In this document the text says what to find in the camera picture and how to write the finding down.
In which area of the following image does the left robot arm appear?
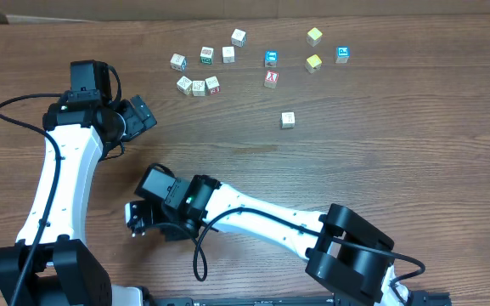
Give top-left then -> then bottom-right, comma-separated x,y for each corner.
0,60 -> 156,305

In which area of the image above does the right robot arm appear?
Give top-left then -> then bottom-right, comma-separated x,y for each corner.
125,164 -> 410,305

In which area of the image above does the wooden block letter X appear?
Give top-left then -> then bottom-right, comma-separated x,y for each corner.
177,76 -> 193,95

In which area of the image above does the wooden block elephant picture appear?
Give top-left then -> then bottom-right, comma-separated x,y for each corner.
192,81 -> 206,97

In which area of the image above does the wooden block far left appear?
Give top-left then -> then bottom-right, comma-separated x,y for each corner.
170,54 -> 187,71

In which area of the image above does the wooden block red side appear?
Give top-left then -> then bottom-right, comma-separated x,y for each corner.
205,76 -> 221,95

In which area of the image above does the green side wooden block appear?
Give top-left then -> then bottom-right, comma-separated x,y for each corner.
200,47 -> 214,65

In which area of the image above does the plain wooden block upper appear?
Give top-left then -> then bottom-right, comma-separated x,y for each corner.
222,46 -> 235,64

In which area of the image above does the plain wooden block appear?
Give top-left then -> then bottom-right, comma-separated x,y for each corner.
222,46 -> 235,64
281,112 -> 296,129

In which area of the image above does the wooden block top centre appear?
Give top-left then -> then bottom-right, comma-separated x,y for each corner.
231,29 -> 246,48

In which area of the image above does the red letter wooden block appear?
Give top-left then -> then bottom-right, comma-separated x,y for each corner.
264,71 -> 279,88

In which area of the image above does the blue top block centre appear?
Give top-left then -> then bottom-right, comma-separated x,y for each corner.
264,50 -> 278,67

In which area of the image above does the blue block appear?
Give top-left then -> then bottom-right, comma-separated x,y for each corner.
264,50 -> 278,67
335,46 -> 350,64

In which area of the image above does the cardboard sheet at back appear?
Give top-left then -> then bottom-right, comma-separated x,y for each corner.
0,0 -> 490,22

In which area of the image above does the yellow top block lower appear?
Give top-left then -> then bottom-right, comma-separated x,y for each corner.
305,54 -> 322,74

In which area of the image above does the yellow block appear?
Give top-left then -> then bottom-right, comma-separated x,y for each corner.
306,27 -> 323,47
305,54 -> 322,74

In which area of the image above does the yellow top block upper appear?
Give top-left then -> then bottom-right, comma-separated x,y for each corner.
306,27 -> 323,47

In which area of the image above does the blue top block right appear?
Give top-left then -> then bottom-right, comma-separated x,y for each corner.
335,46 -> 350,64

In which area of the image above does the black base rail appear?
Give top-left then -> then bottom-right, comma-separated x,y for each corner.
146,291 -> 452,306

